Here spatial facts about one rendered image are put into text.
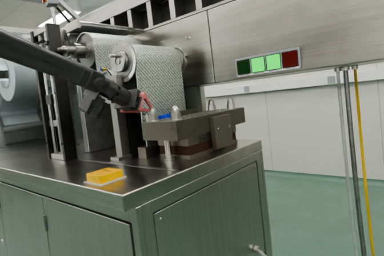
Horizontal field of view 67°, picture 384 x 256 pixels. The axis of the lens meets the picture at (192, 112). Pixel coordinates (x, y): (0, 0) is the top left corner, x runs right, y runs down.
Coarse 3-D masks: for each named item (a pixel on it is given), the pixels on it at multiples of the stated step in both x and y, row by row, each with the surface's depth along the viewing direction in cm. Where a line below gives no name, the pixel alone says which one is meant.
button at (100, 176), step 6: (108, 168) 82; (114, 168) 81; (90, 174) 77; (96, 174) 76; (102, 174) 75; (108, 174) 76; (114, 174) 77; (120, 174) 79; (90, 180) 77; (96, 180) 75; (102, 180) 75; (108, 180) 76
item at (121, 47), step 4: (120, 48) 104; (124, 48) 103; (128, 48) 102; (128, 52) 102; (128, 56) 102; (180, 56) 120; (132, 60) 101; (132, 64) 101; (128, 68) 103; (116, 72) 108; (120, 72) 106; (124, 72) 104; (128, 72) 103; (124, 76) 105
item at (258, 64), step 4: (252, 60) 108; (256, 60) 106; (260, 60) 106; (252, 64) 108; (256, 64) 107; (260, 64) 106; (252, 68) 108; (256, 68) 107; (260, 68) 106; (264, 68) 105
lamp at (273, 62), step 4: (268, 56) 103; (272, 56) 102; (276, 56) 101; (268, 60) 104; (272, 60) 103; (276, 60) 102; (268, 64) 104; (272, 64) 103; (276, 64) 102; (280, 64) 101; (268, 68) 104; (272, 68) 103; (276, 68) 102
